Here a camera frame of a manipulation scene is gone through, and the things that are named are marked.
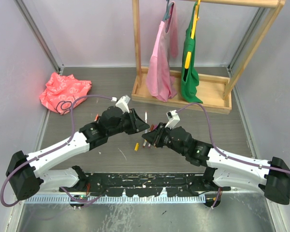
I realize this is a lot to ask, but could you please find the red patterned cloth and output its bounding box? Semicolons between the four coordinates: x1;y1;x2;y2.
39;72;92;115

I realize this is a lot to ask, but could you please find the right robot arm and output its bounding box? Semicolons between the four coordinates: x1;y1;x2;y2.
142;123;290;205

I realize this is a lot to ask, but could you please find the yellow clothes hanger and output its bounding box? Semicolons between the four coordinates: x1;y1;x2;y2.
185;0;201;69

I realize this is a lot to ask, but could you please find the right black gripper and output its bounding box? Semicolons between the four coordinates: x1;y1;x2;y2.
142;122;187;156

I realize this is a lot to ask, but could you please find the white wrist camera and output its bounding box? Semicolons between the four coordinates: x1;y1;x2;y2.
165;110;180;129
116;95;131;113

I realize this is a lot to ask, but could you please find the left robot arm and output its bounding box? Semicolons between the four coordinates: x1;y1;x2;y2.
6;106;149;201

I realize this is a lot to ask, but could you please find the yellow pen cap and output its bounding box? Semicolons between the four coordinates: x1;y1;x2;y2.
134;143;139;151

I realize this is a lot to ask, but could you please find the grey clothes hanger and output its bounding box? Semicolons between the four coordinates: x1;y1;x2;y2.
162;0;174;21

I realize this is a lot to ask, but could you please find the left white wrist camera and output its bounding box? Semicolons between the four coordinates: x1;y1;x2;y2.
116;95;131;113

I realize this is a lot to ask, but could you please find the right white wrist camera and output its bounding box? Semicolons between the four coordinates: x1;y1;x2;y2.
165;110;180;129

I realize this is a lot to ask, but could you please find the white cable duct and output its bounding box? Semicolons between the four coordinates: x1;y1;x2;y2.
25;194;206;204

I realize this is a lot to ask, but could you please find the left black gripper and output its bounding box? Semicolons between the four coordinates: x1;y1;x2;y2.
107;108;149;137

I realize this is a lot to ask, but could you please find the green shirt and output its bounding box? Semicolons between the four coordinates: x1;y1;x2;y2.
181;2;203;103

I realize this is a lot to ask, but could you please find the pink shirt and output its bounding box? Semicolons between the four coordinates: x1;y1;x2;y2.
146;2;179;102

